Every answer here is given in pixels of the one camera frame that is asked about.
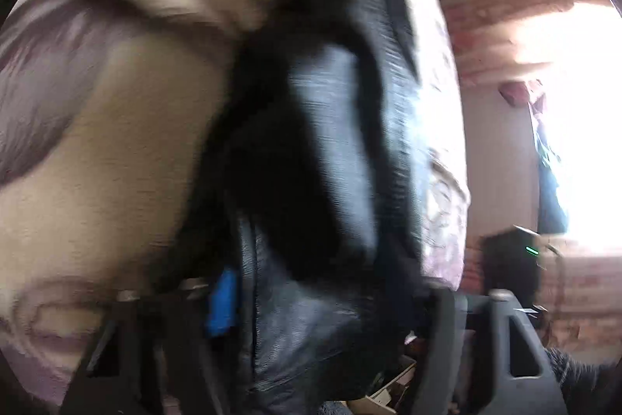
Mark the dark red hanging cloth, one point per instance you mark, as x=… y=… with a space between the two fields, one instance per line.
x=520 y=93

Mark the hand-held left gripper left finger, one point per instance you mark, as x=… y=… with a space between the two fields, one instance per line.
x=221 y=303

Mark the cardboard box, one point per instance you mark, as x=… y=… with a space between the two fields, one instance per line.
x=388 y=388

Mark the pink cream floral blanket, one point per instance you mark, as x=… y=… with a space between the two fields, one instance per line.
x=121 y=128

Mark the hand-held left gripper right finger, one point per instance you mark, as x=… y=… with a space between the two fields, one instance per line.
x=444 y=327

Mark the black box with green light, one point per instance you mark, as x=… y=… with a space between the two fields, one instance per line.
x=510 y=264

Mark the blue hanging cloth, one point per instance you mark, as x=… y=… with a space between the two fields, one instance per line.
x=551 y=181

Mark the black leather jacket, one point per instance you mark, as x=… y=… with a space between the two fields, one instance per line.
x=330 y=181

